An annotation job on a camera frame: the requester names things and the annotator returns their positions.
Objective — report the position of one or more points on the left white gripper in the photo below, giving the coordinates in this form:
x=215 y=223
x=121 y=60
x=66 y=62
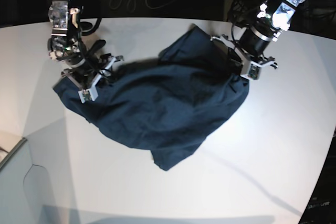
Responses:
x=245 y=58

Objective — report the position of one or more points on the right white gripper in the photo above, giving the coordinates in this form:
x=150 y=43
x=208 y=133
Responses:
x=87 y=79

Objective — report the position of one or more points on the dark blue t-shirt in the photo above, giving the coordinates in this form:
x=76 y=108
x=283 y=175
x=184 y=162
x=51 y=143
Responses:
x=168 y=106

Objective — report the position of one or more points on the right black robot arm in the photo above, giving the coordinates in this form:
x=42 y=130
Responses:
x=86 y=68

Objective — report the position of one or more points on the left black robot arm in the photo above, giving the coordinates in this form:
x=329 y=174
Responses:
x=272 y=18

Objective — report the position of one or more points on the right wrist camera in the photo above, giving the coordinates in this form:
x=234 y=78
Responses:
x=88 y=95

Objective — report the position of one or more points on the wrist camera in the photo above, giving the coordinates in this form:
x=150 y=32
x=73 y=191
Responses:
x=251 y=72
x=88 y=95

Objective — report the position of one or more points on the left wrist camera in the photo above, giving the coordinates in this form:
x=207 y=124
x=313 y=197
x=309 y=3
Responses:
x=251 y=72

